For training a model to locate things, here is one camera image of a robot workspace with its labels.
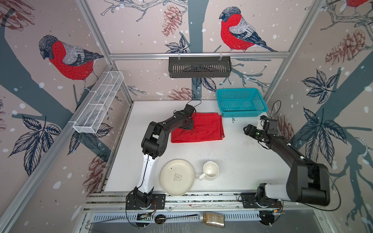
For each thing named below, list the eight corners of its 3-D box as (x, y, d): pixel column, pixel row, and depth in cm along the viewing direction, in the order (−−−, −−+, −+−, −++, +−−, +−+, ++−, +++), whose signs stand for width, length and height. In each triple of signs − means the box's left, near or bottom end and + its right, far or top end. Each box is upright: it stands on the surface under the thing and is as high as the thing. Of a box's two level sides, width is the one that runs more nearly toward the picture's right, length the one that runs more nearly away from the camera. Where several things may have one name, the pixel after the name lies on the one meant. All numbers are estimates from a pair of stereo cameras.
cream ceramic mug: (199, 183, 81) (199, 177, 73) (198, 167, 86) (199, 161, 78) (217, 183, 81) (219, 177, 73) (215, 167, 86) (217, 161, 78)
